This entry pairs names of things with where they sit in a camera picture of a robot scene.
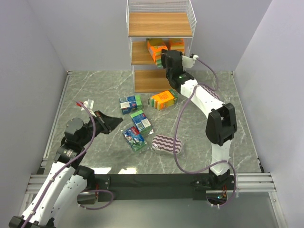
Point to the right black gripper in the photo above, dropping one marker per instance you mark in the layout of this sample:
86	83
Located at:
166	60

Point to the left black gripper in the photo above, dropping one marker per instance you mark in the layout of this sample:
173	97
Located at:
103	123

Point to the orange sponge pack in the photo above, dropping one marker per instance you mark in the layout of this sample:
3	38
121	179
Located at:
163	100
177	44
155	47

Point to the blue green sponge pack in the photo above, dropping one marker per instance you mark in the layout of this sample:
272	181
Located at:
141	122
134	139
130	103

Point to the purple wavy sponge pack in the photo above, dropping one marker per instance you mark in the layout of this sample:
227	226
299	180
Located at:
162	143
211	92

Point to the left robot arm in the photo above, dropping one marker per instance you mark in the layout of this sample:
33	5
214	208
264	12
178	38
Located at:
67	178

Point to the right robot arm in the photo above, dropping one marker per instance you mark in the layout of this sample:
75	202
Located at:
221	118

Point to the middle wooden shelf board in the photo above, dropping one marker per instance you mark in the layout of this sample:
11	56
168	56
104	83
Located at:
140	54

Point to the top wooden shelf board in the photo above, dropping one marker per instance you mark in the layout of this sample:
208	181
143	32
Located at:
159	25

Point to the black base beam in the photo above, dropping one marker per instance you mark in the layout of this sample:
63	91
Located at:
162	186

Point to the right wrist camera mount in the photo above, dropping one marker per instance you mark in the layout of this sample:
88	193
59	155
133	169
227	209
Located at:
189	62

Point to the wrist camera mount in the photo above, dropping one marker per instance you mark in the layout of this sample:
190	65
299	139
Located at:
88	104
189	62

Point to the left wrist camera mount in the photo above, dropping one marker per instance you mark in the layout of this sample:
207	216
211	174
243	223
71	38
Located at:
88	104

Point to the white wire shelf rack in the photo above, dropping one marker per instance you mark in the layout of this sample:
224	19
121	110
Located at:
166	6

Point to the left aluminium rail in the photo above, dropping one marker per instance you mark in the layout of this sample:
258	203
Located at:
51	136

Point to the aluminium rail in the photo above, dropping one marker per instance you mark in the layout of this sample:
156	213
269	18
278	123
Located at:
51	136
253	182

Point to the right aluminium rail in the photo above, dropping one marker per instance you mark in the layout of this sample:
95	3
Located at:
253	182

